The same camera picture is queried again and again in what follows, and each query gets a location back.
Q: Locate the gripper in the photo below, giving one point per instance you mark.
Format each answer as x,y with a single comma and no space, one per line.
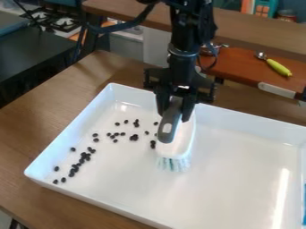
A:
181,74

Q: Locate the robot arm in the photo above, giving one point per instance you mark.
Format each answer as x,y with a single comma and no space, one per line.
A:
187,23

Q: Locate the pile of black bits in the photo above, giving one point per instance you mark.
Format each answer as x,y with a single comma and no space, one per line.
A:
85,156

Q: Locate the white tray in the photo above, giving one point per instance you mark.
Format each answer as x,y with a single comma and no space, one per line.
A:
223,179

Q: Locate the black table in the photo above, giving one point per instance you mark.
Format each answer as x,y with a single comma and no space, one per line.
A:
28,50

